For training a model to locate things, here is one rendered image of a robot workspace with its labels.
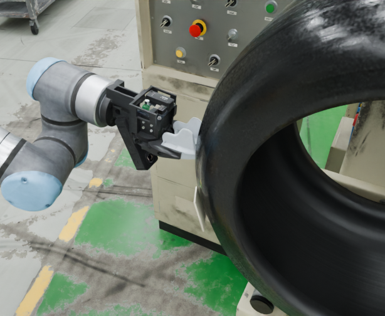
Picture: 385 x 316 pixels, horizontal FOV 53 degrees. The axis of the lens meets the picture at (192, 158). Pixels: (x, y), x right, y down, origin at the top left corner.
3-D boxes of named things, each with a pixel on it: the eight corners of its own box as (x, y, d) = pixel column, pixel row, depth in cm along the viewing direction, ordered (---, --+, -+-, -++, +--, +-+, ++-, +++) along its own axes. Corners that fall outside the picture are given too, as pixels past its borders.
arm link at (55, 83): (58, 91, 83) (54, 46, 77) (106, 111, 79) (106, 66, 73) (24, 108, 76) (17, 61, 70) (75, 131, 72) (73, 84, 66)
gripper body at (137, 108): (158, 117, 62) (96, 92, 65) (156, 157, 68) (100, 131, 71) (181, 95, 67) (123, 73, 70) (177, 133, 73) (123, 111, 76)
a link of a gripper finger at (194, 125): (218, 134, 63) (169, 114, 66) (212, 160, 67) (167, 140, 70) (226, 124, 65) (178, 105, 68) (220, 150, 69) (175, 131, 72)
